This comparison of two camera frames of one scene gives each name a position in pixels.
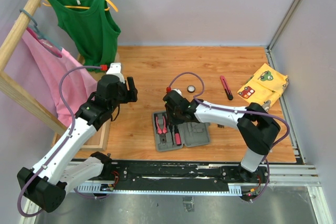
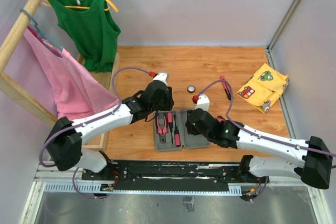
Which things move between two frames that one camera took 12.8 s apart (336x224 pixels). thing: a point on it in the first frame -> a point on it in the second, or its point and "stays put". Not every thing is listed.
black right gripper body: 174,116 -> 192,130
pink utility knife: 227,89 stays put
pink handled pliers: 162,131 stays put
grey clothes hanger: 42,37 stays put
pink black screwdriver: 178,137 stays put
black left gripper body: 125,95 -> 165,104
